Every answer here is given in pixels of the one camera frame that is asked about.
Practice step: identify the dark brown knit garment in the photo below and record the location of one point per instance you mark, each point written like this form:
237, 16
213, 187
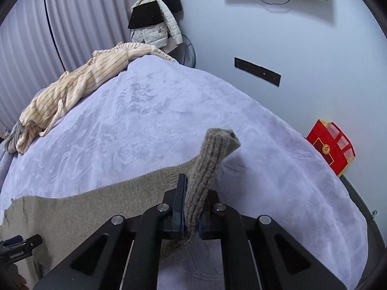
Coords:
13, 137

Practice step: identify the cream striped garment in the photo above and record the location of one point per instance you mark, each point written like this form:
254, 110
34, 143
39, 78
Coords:
56, 100

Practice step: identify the grey pleated curtain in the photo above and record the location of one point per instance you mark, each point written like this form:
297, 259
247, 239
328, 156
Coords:
41, 39

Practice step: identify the red gift box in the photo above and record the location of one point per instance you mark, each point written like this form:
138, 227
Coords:
334, 146

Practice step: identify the black standing fan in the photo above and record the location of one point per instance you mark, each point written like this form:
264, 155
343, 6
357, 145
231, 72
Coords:
185, 53

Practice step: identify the olive brown knit sweater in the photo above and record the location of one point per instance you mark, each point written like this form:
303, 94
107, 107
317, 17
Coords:
65, 223

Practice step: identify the black wall bracket strip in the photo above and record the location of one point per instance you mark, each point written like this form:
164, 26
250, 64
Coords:
258, 71

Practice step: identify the lavender plush bed blanket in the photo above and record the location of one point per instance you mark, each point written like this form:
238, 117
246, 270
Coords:
155, 114

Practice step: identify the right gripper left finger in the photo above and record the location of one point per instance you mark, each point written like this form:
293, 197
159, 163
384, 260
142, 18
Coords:
124, 253

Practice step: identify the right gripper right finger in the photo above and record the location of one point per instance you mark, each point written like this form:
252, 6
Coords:
259, 253

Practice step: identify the white puffer jacket hanging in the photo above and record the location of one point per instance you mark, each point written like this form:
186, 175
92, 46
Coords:
151, 22

